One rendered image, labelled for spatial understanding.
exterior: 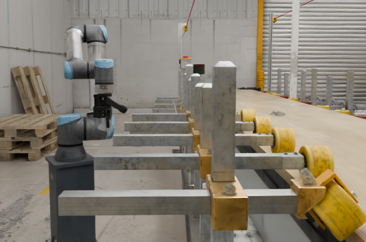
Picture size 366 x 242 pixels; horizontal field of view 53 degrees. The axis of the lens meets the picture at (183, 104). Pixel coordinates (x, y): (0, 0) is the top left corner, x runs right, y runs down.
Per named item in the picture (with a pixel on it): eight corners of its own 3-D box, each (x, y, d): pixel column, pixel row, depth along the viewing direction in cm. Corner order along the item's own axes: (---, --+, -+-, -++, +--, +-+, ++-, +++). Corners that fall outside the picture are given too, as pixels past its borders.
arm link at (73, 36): (64, 20, 234) (62, 63, 178) (84, 22, 238) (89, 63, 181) (65, 38, 240) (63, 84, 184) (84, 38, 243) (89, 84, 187)
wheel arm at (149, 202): (58, 216, 55) (57, 197, 55) (63, 208, 58) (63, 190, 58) (297, 213, 56) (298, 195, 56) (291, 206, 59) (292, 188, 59)
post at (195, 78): (190, 202, 137) (190, 73, 132) (189, 199, 140) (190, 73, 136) (199, 202, 137) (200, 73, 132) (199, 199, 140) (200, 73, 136)
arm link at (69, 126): (58, 140, 231) (56, 113, 229) (85, 139, 235) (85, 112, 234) (56, 145, 216) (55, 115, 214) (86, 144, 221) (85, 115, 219)
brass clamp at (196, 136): (191, 152, 102) (191, 134, 102) (189, 142, 116) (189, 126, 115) (213, 152, 102) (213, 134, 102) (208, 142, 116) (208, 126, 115)
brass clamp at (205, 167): (197, 179, 77) (197, 155, 77) (194, 162, 91) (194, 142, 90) (226, 179, 77) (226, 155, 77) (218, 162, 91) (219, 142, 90)
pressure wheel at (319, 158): (294, 163, 88) (304, 188, 82) (302, 138, 84) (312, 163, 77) (319, 163, 88) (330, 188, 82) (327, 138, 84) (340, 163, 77)
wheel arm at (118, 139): (112, 146, 105) (112, 134, 104) (114, 144, 108) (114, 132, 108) (285, 146, 106) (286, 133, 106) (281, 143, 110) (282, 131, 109)
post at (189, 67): (185, 158, 186) (185, 64, 182) (185, 157, 190) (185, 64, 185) (192, 158, 186) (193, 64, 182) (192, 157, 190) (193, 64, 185)
